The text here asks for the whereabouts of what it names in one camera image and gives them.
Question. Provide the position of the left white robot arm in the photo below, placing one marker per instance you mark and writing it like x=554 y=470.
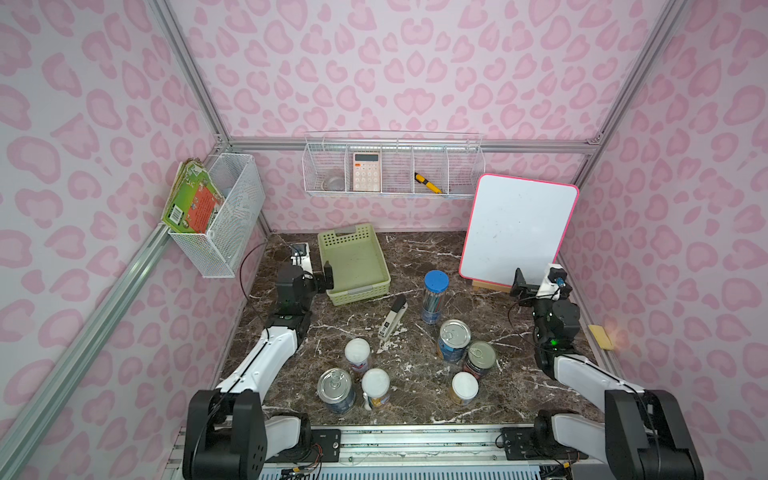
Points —
x=227 y=434

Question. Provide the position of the wooden whiteboard stand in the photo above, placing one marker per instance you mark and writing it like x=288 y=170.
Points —
x=481 y=285

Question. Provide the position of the white lid yellow can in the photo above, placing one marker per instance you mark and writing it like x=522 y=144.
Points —
x=376 y=388

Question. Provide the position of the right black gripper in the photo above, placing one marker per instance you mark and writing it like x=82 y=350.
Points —
x=522 y=288

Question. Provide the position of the blue lid pencil jar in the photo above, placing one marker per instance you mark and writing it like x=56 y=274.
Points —
x=436 y=284

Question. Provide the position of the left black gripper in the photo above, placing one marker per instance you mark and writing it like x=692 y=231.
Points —
x=322 y=280

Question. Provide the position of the green lid vegetable can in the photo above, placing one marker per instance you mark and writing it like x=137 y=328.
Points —
x=479 y=360

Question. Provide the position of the green plastic basket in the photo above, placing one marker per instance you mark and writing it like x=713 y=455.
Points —
x=359 y=268

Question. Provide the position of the pink calculator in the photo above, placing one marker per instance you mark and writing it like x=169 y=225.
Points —
x=366 y=171

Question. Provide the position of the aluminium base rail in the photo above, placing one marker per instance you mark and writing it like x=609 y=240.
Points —
x=438 y=451

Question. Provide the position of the blue soup can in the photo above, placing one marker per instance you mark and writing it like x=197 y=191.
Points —
x=335 y=388
x=453 y=339

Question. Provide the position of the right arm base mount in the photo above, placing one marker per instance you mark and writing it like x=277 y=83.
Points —
x=528 y=444

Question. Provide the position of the clear wire wall shelf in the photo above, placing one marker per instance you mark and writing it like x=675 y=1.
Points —
x=454 y=165

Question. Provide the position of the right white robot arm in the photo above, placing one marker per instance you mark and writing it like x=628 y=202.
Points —
x=643 y=434

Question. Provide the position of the clear tape roll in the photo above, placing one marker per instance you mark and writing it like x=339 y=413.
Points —
x=335 y=182

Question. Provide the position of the yellow sticky note pad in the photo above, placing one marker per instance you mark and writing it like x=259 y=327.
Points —
x=601 y=337

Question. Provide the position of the pink framed whiteboard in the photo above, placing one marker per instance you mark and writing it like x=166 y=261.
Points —
x=515 y=225

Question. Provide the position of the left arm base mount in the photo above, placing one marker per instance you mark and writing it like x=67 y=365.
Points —
x=324 y=443

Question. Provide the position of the white lid can back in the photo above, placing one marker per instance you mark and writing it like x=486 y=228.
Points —
x=358 y=354

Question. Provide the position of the yellow black utility knife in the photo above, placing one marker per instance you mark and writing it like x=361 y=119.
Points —
x=427 y=183

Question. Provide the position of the green red booklet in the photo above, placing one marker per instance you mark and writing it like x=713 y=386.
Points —
x=194 y=201

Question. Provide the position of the white mesh wall basket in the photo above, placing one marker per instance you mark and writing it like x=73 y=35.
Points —
x=218 y=253

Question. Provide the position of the grey white stapler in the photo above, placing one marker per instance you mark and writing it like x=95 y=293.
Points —
x=393 y=318

